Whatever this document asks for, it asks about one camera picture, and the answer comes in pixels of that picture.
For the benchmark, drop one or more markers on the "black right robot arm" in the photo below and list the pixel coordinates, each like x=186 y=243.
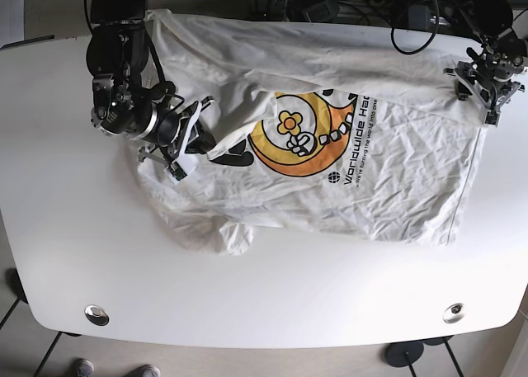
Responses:
x=121 y=47

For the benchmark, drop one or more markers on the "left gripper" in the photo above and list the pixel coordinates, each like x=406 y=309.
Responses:
x=489 y=77

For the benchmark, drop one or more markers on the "right silver table grommet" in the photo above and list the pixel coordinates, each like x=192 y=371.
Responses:
x=454 y=313

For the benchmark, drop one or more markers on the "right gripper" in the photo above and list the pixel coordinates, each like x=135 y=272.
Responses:
x=156 y=116

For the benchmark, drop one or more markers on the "right grey shoe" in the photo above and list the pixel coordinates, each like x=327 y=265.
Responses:
x=145 y=371

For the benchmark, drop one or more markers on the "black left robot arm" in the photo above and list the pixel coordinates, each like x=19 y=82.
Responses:
x=484 y=19

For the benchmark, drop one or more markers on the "left grey shoe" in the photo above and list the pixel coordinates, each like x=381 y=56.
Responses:
x=84 y=368

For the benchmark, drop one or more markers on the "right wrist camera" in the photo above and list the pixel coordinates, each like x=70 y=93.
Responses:
x=181 y=167

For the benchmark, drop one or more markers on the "silver table grommet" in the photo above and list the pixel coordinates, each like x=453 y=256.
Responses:
x=454 y=313
x=96 y=315

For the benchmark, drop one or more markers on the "black round stand base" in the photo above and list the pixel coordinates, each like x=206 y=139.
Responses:
x=403 y=354

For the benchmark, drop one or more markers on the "black power adapter box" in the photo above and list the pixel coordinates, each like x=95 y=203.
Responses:
x=413 y=16

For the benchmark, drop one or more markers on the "white printed T-shirt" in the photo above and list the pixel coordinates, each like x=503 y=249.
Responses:
x=317 y=127

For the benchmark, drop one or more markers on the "left silver table grommet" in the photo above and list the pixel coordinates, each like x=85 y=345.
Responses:
x=96 y=315

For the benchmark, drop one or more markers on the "grey shoe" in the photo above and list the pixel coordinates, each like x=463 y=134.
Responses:
x=145 y=371
x=84 y=368

